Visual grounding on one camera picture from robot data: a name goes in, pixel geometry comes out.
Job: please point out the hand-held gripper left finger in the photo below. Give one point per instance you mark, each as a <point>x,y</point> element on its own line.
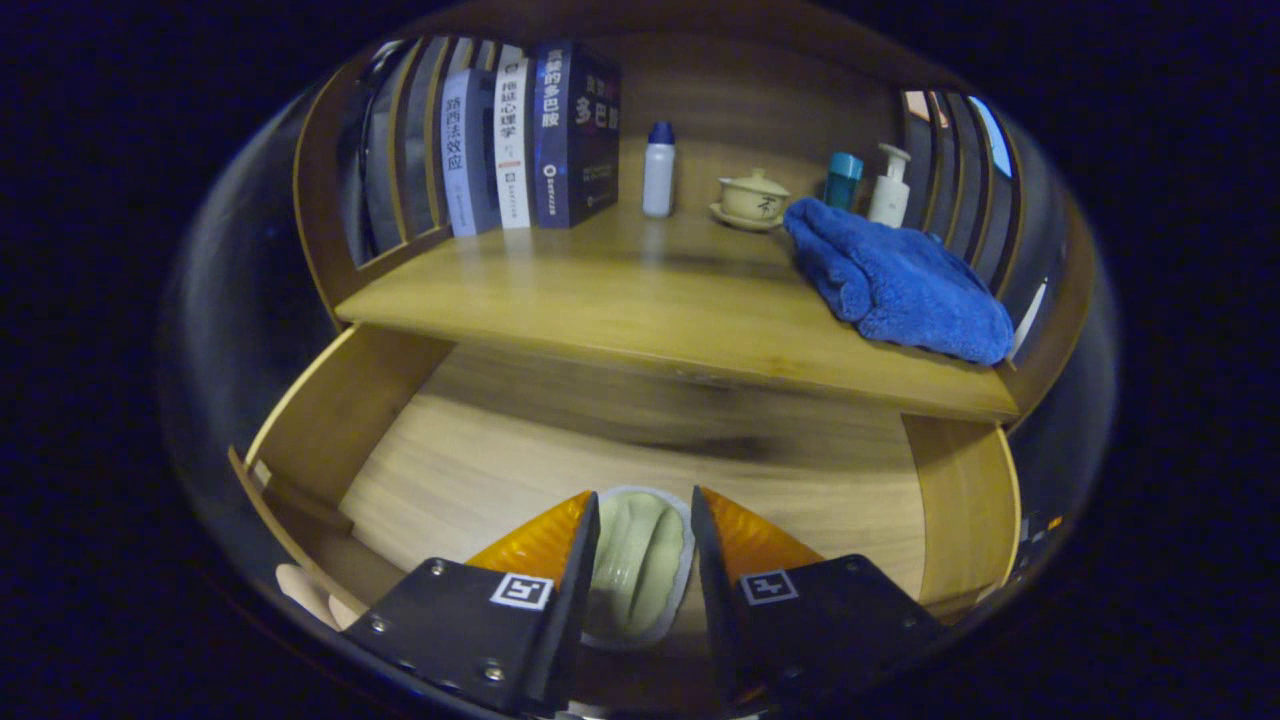
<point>570,610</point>

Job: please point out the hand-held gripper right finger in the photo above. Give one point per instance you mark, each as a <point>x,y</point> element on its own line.
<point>720,610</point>

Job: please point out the white sponge with pale-green grip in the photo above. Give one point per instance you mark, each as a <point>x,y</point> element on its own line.
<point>640,560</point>

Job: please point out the wooden drawer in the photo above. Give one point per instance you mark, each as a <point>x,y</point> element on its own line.
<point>480,470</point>

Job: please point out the wooden countertop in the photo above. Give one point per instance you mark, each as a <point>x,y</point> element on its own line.
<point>620,300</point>

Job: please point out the wooden cabinet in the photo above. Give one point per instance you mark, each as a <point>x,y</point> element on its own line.
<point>740,90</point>

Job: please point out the blue folded towel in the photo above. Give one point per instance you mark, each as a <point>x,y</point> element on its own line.
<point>900,285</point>

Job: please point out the beige lidded tea cup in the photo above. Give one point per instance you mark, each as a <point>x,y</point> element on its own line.
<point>752,202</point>

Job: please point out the white bottle with blue cap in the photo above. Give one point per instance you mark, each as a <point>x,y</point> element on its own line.
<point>658,180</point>

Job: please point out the teal bottle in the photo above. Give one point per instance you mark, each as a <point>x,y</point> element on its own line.
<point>842,185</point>

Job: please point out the white pump bottle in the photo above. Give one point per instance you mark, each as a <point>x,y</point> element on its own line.
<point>888,198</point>

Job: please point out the pale blue-grey book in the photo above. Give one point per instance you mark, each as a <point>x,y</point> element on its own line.
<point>465,160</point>

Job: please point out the dark blue book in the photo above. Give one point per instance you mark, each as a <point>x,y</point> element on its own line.
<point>585,140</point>

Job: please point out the white book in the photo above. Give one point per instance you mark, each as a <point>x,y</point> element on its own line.
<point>512,140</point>

